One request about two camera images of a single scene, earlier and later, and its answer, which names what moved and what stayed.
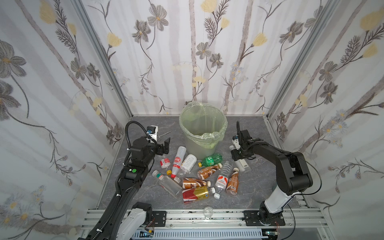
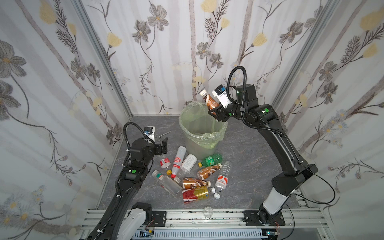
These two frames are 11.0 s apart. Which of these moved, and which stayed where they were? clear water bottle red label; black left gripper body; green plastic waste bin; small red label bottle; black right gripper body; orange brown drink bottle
Moved: orange brown drink bottle; black right gripper body
Stayed: small red label bottle; green plastic waste bin; clear water bottle red label; black left gripper body
